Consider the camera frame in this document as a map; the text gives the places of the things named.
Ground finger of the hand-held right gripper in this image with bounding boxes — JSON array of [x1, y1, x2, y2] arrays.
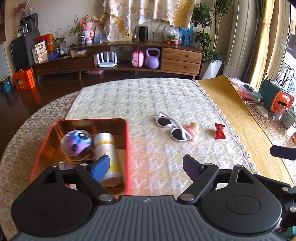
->
[[270, 145, 296, 160]]

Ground cream quilted table cloth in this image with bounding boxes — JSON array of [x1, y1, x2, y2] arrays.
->
[[66, 77, 260, 197]]

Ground wooden TV console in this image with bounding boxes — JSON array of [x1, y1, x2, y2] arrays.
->
[[31, 40, 205, 80]]

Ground plastic bag of fruit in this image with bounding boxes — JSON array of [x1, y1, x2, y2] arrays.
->
[[164, 27, 181, 45]]

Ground cereal box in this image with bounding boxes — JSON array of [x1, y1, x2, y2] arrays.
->
[[35, 40, 48, 64]]

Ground small leafy potted plant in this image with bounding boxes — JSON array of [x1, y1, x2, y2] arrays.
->
[[52, 28, 67, 55]]

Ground black cabinet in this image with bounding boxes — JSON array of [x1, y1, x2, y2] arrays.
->
[[10, 32, 41, 70]]

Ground teal bucket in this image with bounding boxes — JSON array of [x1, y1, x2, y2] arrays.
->
[[0, 75, 12, 94]]

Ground glass ball with black base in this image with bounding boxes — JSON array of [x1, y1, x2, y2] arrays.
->
[[60, 129, 93, 162]]

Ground green plant in glass vase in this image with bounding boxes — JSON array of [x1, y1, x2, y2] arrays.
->
[[68, 15, 87, 46]]

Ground blue picture card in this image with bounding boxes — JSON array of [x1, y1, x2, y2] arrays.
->
[[179, 27, 194, 45]]

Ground pink toy suitcase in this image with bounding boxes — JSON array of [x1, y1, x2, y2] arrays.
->
[[131, 49, 145, 67]]

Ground purple kettlebell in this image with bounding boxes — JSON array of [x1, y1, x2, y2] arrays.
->
[[145, 47, 160, 69]]

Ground red tin box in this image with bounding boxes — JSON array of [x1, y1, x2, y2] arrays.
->
[[28, 118, 130, 196]]

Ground floral curtain cloth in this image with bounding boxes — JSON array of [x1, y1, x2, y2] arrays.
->
[[100, 0, 200, 37]]

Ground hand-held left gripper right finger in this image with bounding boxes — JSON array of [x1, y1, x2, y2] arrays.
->
[[177, 155, 255, 206]]

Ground white and yellow bottle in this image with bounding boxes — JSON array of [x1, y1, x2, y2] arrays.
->
[[94, 132, 124, 188]]

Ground red snack packet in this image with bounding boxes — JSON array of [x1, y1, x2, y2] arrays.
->
[[214, 123, 226, 140]]

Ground green mug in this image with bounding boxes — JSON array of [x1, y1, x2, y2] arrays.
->
[[281, 108, 296, 129]]

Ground pink doll figure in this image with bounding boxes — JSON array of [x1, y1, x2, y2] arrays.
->
[[80, 16, 95, 44]]

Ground pile of plastic bags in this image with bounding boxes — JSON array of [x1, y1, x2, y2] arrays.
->
[[229, 77, 263, 102]]

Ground green desk organizer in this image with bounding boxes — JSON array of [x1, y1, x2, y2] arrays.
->
[[258, 78, 285, 109]]

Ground illustrated card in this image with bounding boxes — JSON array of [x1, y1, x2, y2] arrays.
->
[[94, 23, 105, 43]]

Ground orange gift box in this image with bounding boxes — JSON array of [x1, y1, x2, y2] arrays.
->
[[13, 69, 36, 90]]

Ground orange small appliance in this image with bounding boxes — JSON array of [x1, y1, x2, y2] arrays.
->
[[271, 91, 294, 114]]

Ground yellow window curtain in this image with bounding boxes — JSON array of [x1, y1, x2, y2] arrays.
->
[[245, 0, 292, 90]]

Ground wood-pattern mat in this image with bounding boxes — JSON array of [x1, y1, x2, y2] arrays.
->
[[196, 75, 295, 186]]

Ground black speaker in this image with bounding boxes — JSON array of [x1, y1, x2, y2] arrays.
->
[[139, 26, 148, 42]]

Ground large potted tree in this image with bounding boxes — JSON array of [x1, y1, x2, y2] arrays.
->
[[192, 0, 233, 63]]

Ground white sunglasses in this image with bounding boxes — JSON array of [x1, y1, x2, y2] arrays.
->
[[154, 112, 192, 141]]

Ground white round dish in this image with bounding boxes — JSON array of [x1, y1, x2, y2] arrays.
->
[[255, 105, 270, 118]]

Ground white square planter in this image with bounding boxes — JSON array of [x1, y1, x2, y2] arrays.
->
[[203, 60, 223, 80]]

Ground clear drinking glass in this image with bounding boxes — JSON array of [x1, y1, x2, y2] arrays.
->
[[273, 104, 284, 122]]

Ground flower vase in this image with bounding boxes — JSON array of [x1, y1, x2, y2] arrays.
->
[[14, 2, 28, 19]]

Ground white router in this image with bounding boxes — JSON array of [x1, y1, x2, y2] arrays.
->
[[97, 52, 116, 68]]

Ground grey window curtain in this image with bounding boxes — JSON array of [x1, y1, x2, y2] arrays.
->
[[225, 0, 259, 81]]

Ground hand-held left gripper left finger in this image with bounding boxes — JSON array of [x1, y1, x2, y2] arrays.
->
[[46, 154, 116, 206]]

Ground black coffee machine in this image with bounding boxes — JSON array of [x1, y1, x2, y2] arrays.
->
[[18, 13, 38, 35]]

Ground purple toy figure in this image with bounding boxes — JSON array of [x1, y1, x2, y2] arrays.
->
[[65, 132, 92, 156]]

